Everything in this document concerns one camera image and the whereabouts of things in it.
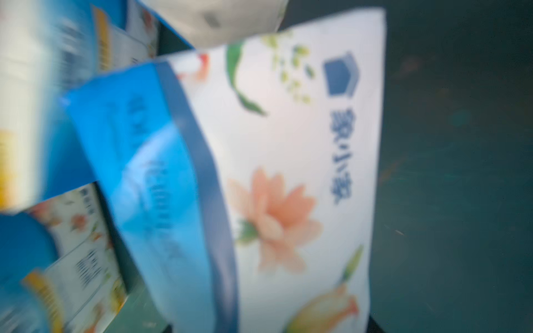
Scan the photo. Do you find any tissue pack front left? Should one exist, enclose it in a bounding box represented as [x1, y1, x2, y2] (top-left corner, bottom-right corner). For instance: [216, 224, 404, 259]
[1, 184, 127, 332]

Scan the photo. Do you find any blue white tissue pack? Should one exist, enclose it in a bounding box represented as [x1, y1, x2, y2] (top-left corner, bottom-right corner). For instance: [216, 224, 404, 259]
[64, 7, 387, 332]

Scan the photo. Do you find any tissue pack beside bag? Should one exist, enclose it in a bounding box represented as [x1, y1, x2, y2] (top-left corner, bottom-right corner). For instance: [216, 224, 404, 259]
[1, 0, 160, 214]

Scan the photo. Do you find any canvas bag starry night print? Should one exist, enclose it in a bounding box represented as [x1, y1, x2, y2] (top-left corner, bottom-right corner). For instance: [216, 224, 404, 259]
[141, 0, 289, 49]

